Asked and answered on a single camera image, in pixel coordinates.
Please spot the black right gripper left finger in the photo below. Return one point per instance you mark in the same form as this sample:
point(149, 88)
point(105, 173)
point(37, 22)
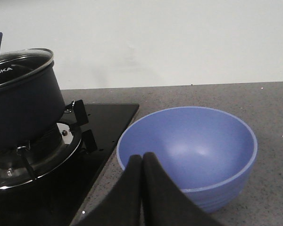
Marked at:
point(122, 206)

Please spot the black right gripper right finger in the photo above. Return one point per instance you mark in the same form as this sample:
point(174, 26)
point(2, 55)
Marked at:
point(163, 202)

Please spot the light blue bowl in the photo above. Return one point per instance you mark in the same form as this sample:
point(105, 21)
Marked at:
point(208, 153)

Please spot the glass pot lid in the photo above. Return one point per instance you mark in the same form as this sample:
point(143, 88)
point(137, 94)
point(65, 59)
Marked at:
point(19, 65)

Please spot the black pot support grate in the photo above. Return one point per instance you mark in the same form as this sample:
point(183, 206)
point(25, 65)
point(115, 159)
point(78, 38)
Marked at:
point(34, 159)

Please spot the dark blue cooking pot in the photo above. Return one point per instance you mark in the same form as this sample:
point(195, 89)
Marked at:
point(29, 107)

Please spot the black glass gas stove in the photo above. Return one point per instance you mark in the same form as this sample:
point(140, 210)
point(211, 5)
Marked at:
point(55, 199)

